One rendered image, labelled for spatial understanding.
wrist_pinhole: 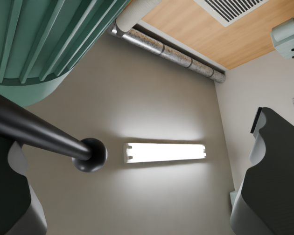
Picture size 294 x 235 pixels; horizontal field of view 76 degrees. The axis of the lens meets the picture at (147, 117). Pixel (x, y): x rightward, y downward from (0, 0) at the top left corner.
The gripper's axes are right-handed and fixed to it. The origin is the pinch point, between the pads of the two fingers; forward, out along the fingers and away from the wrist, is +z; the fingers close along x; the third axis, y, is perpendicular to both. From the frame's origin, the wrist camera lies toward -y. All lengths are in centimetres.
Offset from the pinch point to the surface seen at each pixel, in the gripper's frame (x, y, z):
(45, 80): -9.2, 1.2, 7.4
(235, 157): 140, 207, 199
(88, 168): -5.2, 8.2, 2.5
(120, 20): -20, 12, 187
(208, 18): 71, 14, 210
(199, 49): 75, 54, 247
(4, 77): -11.1, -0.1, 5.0
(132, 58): -11, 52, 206
